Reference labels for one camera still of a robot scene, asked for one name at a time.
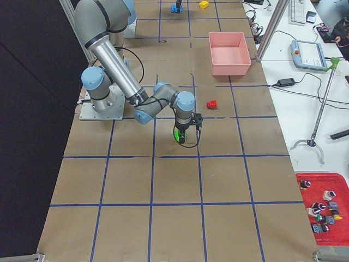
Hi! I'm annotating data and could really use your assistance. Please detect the white keyboard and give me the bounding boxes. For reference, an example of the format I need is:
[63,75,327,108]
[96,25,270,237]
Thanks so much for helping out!
[288,0,306,26]

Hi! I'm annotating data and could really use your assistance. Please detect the green toy block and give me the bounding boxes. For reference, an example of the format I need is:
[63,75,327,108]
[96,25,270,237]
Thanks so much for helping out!
[173,128,185,144]

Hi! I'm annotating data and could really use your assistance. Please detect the aluminium profile post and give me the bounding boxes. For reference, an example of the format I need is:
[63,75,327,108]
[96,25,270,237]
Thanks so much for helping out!
[255,0,290,62]

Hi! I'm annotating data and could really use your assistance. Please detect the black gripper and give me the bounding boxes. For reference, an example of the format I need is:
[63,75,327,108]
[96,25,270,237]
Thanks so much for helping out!
[174,123,190,144]
[176,0,182,8]

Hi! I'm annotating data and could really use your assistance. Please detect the black table power brick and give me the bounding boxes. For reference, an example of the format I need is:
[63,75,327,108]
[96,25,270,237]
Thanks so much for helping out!
[276,78,296,87]

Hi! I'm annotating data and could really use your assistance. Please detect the blue toy block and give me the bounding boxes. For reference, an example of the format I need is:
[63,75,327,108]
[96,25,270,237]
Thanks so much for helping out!
[170,4,183,13]

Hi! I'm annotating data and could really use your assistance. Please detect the usb hub with cables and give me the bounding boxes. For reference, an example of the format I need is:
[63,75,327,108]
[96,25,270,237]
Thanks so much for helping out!
[245,10,264,44]

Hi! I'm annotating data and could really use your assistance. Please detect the metal reacher grabber tool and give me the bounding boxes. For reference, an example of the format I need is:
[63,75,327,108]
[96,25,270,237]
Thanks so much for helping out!
[290,57,340,165]

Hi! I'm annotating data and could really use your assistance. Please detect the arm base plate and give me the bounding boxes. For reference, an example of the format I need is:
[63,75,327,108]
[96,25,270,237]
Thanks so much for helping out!
[123,19,137,38]
[79,85,125,121]

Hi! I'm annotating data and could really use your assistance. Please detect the pink plastic box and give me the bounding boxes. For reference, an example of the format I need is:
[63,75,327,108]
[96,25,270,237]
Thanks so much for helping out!
[209,32,251,76]

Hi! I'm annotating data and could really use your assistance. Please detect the teach pendant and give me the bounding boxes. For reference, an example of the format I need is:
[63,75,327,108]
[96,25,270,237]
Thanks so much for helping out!
[290,40,327,71]

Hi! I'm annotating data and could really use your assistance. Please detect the red toy block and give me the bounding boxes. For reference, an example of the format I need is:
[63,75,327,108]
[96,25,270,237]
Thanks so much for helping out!
[206,100,218,110]

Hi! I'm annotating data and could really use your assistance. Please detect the red plastic tray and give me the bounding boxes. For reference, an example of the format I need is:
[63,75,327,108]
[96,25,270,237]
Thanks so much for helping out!
[296,172,348,246]

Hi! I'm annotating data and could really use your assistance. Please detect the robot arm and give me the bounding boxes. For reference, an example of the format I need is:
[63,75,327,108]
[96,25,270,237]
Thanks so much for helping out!
[74,1,202,146]

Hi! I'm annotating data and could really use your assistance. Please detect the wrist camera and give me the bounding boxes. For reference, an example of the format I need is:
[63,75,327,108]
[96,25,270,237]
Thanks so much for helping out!
[191,112,203,131]

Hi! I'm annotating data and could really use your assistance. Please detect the yellow toy block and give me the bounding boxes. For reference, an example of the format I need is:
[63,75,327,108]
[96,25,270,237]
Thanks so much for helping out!
[199,1,209,9]

